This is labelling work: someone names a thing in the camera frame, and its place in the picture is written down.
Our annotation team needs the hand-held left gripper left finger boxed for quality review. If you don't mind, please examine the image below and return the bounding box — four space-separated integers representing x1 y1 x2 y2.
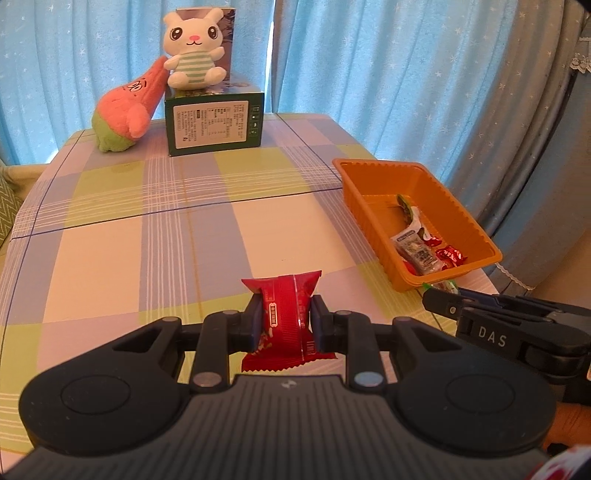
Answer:
111 295 264 393

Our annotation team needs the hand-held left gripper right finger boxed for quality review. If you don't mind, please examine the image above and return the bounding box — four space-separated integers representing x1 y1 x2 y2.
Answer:
311 295 460 392

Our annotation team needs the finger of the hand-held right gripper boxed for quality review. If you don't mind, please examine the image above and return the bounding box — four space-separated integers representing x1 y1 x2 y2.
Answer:
421 288 467 321
455 287 552 312

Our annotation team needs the small green candy packet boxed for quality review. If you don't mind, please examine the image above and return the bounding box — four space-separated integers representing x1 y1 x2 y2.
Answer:
421 280 459 295

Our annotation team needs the plain red snack packet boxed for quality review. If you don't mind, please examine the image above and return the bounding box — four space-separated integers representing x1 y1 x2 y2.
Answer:
241 270 338 373

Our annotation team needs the red twist-wrapped candy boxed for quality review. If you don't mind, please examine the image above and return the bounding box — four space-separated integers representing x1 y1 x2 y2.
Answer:
434 246 464 268

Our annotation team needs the clear packet dark snack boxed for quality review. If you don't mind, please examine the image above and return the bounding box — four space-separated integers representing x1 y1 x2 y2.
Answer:
390 231 443 275

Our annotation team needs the orange plastic tray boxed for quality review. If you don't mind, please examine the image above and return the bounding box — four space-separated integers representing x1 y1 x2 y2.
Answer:
332 158 503 292

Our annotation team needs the green white snack wrapper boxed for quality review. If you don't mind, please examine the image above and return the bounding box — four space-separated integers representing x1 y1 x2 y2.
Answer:
396 194 440 246

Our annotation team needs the red white patterned clothing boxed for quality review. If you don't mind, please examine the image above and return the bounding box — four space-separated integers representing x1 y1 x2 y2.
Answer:
531 445 591 480

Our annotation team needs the grey curtain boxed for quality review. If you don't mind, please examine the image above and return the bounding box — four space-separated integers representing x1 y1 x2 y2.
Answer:
450 0 591 291

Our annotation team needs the green cardboard box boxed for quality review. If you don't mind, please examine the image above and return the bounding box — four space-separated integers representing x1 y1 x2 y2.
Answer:
164 74 265 158

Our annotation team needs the blue star curtain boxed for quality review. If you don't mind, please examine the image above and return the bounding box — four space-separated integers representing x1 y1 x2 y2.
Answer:
0 0 278 166
270 0 513 195

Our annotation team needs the pink starfish plush toy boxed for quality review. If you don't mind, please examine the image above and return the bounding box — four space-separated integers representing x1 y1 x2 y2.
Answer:
91 56 168 153

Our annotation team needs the green chevron cushion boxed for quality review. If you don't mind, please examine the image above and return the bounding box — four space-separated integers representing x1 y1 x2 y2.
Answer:
0 174 20 241

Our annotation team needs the pale green sofa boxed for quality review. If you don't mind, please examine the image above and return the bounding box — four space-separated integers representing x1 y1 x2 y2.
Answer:
0 162 49 250

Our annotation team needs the white bunny plush toy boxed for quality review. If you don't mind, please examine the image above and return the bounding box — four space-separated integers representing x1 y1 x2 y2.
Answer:
161 9 229 90

